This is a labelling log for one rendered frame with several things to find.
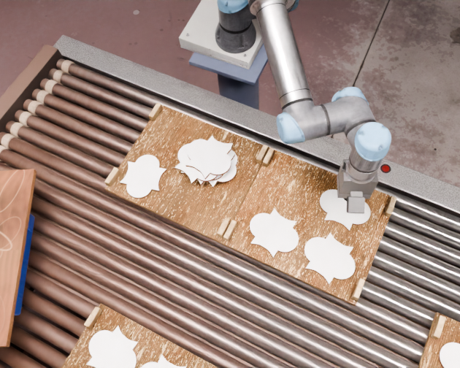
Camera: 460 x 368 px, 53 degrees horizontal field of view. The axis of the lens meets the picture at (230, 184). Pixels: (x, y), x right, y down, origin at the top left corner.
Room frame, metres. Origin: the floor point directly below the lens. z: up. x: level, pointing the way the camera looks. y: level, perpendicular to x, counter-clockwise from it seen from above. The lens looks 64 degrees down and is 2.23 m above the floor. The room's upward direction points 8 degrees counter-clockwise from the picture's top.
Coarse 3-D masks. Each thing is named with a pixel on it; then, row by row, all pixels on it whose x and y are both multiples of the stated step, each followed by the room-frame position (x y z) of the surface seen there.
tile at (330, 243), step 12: (312, 240) 0.40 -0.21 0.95; (324, 240) 0.40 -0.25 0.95; (336, 240) 0.39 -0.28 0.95; (312, 252) 0.37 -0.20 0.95; (324, 252) 0.37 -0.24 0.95; (336, 252) 0.36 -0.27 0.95; (348, 252) 0.36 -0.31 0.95; (312, 264) 0.33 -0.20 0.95; (324, 264) 0.33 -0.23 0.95; (336, 264) 0.33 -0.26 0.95; (348, 264) 0.32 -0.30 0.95; (324, 276) 0.30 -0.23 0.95; (336, 276) 0.29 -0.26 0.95; (348, 276) 0.29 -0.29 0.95
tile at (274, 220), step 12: (264, 216) 0.50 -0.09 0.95; (276, 216) 0.49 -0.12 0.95; (252, 228) 0.47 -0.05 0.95; (264, 228) 0.46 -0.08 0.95; (276, 228) 0.46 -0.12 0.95; (288, 228) 0.45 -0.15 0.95; (264, 240) 0.42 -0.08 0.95; (276, 240) 0.42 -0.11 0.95; (288, 240) 0.41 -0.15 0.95; (276, 252) 0.38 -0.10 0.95; (288, 252) 0.38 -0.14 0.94
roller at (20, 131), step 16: (16, 128) 0.94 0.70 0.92; (48, 144) 0.87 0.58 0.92; (80, 160) 0.79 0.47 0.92; (96, 160) 0.78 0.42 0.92; (368, 288) 0.25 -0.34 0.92; (384, 304) 0.21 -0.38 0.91; (400, 304) 0.20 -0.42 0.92; (416, 304) 0.20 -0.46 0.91; (416, 320) 0.16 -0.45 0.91; (432, 320) 0.15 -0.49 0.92
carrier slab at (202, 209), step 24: (168, 120) 0.88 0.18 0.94; (192, 120) 0.87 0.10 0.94; (144, 144) 0.81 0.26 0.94; (168, 144) 0.79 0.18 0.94; (240, 144) 0.76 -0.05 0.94; (120, 168) 0.73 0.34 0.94; (168, 168) 0.70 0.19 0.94; (240, 168) 0.67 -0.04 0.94; (120, 192) 0.64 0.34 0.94; (168, 192) 0.62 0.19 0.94; (192, 192) 0.61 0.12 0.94; (216, 192) 0.60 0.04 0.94; (240, 192) 0.59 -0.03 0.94; (168, 216) 0.54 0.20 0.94; (192, 216) 0.53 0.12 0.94; (216, 216) 0.52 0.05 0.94; (216, 240) 0.45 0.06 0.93
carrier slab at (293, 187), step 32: (288, 160) 0.68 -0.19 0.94; (256, 192) 0.58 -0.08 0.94; (288, 192) 0.57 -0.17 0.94; (320, 192) 0.55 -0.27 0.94; (320, 224) 0.45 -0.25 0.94; (352, 224) 0.44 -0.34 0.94; (384, 224) 0.43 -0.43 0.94; (256, 256) 0.38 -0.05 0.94; (288, 256) 0.37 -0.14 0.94; (352, 256) 0.35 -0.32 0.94; (320, 288) 0.27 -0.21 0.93; (352, 288) 0.26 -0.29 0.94
